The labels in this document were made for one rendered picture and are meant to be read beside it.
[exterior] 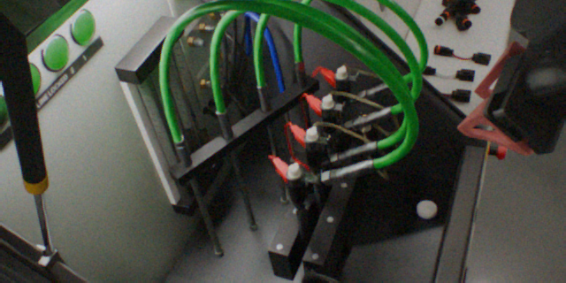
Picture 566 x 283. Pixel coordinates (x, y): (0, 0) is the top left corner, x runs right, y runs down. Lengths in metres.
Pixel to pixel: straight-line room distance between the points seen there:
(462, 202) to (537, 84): 0.55
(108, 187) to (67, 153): 0.12
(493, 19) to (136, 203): 0.92
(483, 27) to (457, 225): 0.56
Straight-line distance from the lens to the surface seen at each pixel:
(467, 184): 1.09
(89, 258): 0.95
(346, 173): 0.80
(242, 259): 1.15
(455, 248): 1.00
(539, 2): 0.46
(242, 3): 0.67
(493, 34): 1.40
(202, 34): 1.10
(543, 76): 0.53
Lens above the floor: 1.78
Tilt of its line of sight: 43 degrees down
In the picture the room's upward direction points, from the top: 10 degrees counter-clockwise
